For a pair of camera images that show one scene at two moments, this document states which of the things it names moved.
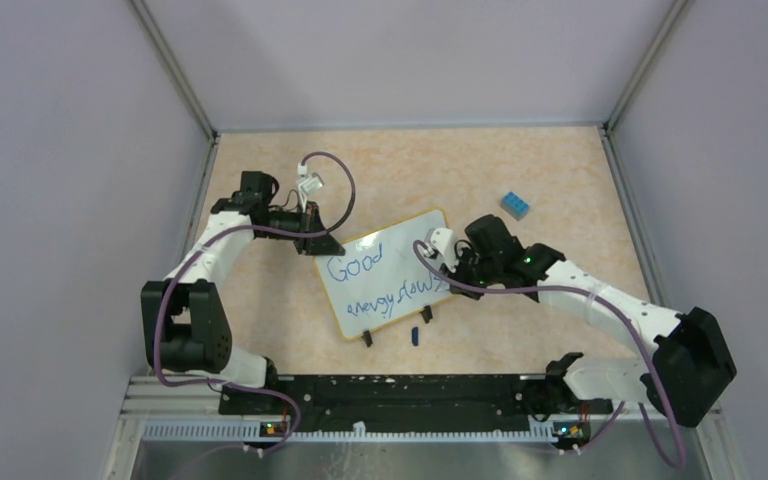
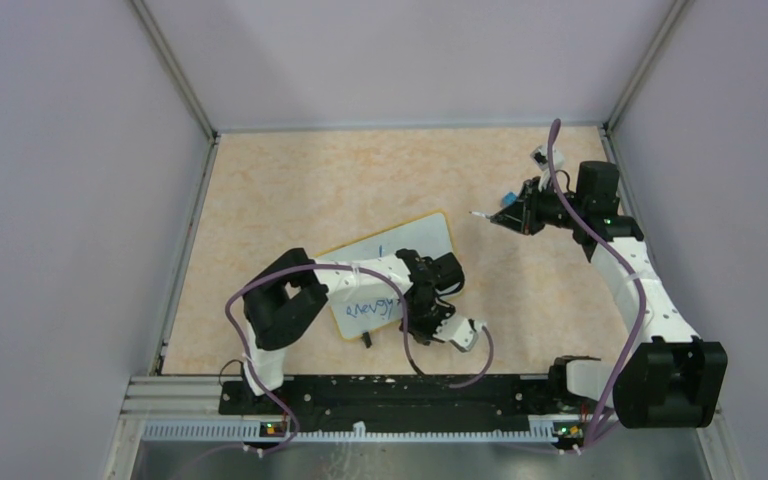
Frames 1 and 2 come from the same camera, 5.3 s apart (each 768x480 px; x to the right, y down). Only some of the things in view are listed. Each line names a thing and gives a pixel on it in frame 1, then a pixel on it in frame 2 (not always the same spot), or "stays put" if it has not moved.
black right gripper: x=464 y=253 to x=523 y=216
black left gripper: x=319 y=246 to x=423 y=334
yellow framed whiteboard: x=380 y=280 stays put
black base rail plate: x=408 y=403 stays put
